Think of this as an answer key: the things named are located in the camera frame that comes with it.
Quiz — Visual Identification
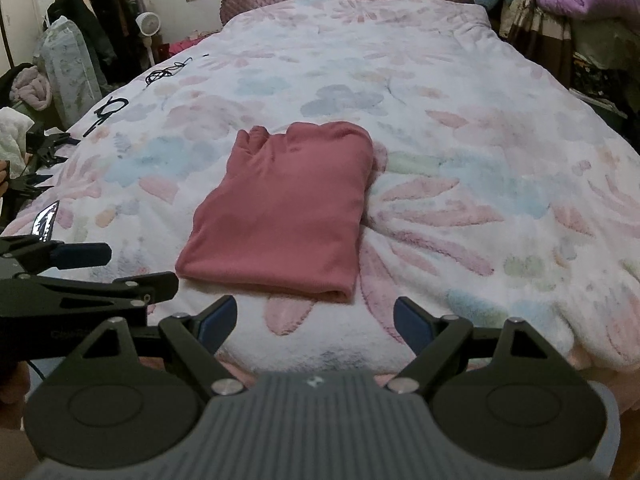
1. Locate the magenta cloth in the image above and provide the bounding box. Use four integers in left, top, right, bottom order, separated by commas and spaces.
167, 35, 221, 58

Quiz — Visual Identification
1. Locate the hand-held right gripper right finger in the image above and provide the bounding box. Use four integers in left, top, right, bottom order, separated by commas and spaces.
387, 296, 560, 396

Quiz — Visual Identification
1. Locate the white fuzzy towel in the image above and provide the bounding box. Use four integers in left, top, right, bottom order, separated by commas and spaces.
0, 107, 35, 178

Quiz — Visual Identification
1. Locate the grey-green folded cloth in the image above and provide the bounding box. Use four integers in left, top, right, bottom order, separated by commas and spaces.
570, 15, 636, 68

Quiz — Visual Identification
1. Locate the black strap loop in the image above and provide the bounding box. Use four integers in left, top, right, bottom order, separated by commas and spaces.
82, 96, 128, 138

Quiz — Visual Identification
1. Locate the pink turtleneck sweater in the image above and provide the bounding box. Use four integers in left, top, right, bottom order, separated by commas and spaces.
175, 121, 376, 305

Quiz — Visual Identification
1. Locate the clothes rack with coats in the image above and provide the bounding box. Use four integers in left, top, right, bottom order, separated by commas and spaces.
47, 0, 166, 86

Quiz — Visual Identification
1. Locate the black clamp stand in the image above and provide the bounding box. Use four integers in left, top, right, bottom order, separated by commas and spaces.
10, 127, 81, 198

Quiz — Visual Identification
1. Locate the glossy black strip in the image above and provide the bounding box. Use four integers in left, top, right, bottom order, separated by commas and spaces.
30, 200, 61, 241

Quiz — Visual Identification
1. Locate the white standing fan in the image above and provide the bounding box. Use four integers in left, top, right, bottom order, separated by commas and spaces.
136, 11, 163, 68

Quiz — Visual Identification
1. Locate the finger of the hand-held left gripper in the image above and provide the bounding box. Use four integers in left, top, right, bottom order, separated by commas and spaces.
0, 234, 112, 273
0, 271, 180, 319

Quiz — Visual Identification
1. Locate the person's left hand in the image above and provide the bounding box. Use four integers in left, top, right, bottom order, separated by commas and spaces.
0, 360, 32, 406

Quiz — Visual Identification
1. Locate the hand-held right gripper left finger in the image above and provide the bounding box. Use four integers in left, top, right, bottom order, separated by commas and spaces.
80, 295, 249, 397

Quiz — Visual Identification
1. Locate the brown plaid cloth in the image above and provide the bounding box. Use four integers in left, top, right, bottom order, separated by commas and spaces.
500, 0, 576, 88

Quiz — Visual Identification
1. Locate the dark floral cloth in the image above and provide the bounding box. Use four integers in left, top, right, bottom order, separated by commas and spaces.
570, 50, 631, 106

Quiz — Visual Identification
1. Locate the pink fuzzy cloth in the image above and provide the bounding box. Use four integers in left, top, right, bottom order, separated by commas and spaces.
10, 67, 53, 111

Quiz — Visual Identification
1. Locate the bagged pale floral quilt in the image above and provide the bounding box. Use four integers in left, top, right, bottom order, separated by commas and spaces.
32, 15, 103, 128

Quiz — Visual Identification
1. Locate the coiled black cable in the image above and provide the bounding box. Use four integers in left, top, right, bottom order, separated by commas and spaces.
145, 57, 193, 86

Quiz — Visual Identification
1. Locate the black chair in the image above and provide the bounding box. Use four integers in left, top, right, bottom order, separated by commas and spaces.
0, 62, 56, 111

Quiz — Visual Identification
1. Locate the white floral blanket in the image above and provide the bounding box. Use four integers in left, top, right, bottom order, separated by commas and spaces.
0, 0, 640, 376

